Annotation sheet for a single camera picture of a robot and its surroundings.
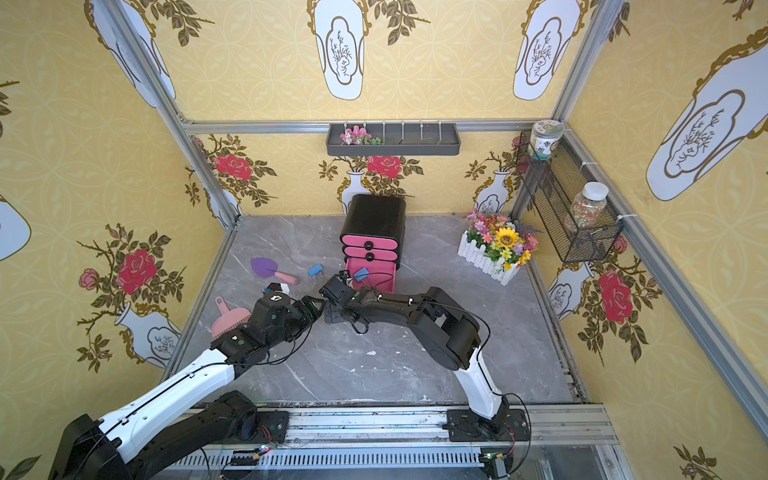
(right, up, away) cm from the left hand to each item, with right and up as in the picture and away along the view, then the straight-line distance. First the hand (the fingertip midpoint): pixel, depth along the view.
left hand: (312, 305), depth 82 cm
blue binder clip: (-4, +8, +21) cm, 23 cm away
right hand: (+8, -2, +14) cm, 16 cm away
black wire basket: (+76, +37, +18) cm, 86 cm away
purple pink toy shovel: (-22, +9, +23) cm, 33 cm away
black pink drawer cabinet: (+16, +23, +15) cm, 32 cm away
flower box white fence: (+54, +16, +9) cm, 57 cm away
